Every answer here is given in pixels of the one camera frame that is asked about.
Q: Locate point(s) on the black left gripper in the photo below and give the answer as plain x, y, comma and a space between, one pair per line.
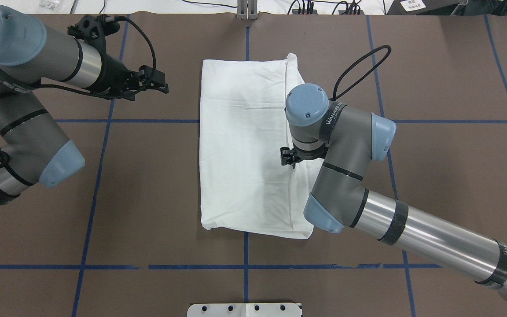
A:
113, 74

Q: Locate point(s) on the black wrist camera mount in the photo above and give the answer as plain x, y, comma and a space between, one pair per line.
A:
288, 157
93, 30

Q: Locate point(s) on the white long-sleeve printed shirt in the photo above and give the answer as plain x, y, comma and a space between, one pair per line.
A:
242, 127

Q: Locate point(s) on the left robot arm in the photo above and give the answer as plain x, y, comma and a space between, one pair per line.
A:
34, 56

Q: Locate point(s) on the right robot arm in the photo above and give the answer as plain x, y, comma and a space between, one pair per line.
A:
347, 139

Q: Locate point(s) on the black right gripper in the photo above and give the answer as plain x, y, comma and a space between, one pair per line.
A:
287, 156

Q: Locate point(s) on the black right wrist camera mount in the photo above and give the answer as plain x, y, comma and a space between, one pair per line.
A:
288, 157

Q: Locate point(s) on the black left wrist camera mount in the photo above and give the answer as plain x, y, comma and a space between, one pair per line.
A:
93, 30

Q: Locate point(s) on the white camera mast base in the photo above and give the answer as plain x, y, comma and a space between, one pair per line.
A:
260, 309

